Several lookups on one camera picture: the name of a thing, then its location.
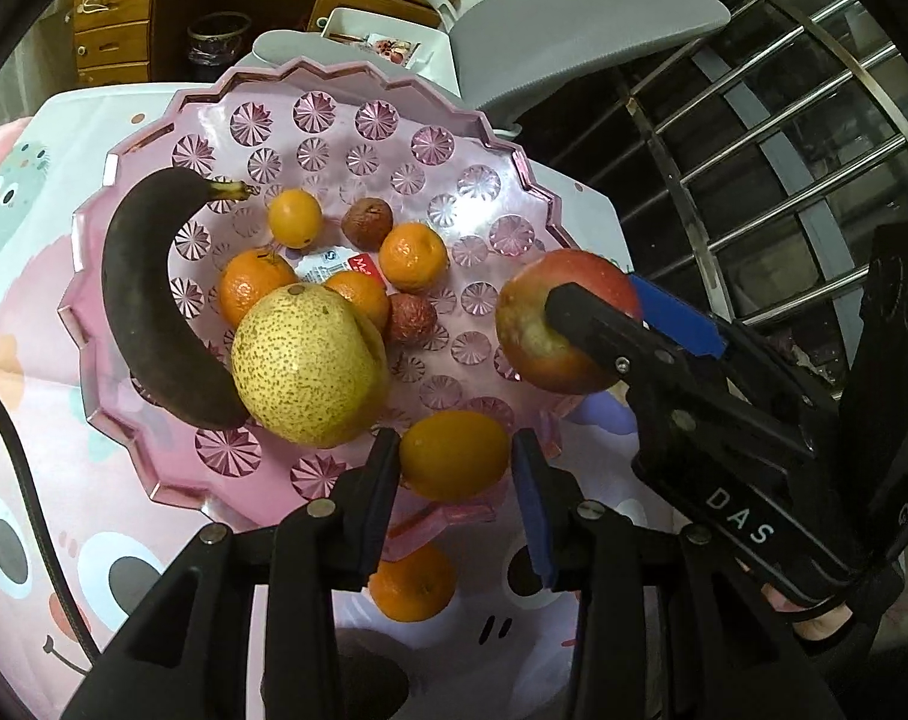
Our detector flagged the cartoon printed tablecloth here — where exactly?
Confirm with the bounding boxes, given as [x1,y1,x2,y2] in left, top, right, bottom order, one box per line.
[0,81,697,720]

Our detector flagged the person's right hand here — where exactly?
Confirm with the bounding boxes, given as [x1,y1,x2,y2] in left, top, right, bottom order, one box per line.
[762,583,852,642]

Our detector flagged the red lychee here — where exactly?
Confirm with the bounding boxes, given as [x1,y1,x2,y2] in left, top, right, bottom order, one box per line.
[385,293,437,344]

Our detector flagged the black cable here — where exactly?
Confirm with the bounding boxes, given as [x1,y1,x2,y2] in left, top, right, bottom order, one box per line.
[0,369,104,665]

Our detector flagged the grey office chair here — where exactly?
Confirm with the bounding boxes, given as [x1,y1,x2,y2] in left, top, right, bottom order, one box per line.
[241,0,730,128]

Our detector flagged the metal window grille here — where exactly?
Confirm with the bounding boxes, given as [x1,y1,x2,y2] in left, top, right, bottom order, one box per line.
[535,0,908,387]

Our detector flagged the dark avocado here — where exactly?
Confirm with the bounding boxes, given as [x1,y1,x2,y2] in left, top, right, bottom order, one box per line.
[337,628,412,720]

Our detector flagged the overripe black banana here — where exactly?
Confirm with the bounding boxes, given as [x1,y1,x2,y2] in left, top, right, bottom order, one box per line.
[101,167,252,431]

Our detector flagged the orange tangerine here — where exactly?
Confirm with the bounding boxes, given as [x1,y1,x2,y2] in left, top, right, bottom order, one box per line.
[323,270,390,332]
[379,223,449,293]
[218,247,298,328]
[367,543,457,624]

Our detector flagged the small orange kumquat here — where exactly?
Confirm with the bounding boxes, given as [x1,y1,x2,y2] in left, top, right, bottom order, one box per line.
[400,410,509,504]

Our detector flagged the yellow pear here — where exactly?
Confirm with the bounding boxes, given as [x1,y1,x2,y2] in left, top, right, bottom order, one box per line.
[230,283,390,449]

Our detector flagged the red apple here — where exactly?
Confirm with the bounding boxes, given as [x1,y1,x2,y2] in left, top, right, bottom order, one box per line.
[495,249,643,395]

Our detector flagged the pink plastic fruit bowl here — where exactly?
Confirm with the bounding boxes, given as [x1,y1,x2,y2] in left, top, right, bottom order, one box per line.
[60,60,576,527]

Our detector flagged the white storage box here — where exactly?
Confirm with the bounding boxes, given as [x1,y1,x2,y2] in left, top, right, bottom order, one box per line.
[322,7,459,93]

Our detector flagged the small orange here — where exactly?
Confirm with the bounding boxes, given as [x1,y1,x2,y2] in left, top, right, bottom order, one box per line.
[268,188,323,250]

